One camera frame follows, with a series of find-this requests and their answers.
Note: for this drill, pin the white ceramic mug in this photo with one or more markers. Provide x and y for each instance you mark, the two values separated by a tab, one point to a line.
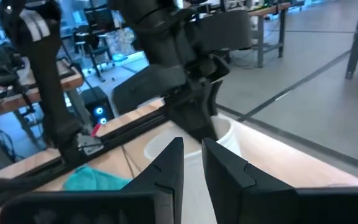
193	186

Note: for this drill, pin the wooden workbench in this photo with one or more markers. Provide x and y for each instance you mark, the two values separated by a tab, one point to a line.
70	82

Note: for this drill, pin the wooden table grey legs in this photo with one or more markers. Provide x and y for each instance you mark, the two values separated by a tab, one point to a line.
269	11

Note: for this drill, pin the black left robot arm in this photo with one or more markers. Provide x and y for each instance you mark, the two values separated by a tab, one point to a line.
48	93

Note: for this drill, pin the silver frame bracket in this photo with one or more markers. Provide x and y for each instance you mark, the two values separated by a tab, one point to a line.
89	144

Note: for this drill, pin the black computer tower blue lights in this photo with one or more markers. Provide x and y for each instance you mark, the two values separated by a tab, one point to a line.
96	105

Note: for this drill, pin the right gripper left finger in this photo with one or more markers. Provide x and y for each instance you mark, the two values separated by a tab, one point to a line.
169	180

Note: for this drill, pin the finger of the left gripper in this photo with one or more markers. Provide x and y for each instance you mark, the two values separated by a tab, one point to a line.
191	121
217	91

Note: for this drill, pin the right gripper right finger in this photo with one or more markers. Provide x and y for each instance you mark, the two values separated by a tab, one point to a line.
244	193

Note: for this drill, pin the red tag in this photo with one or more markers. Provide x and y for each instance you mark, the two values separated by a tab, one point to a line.
95	129

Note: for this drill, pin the teal cloth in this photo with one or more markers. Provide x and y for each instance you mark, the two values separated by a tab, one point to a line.
89	180

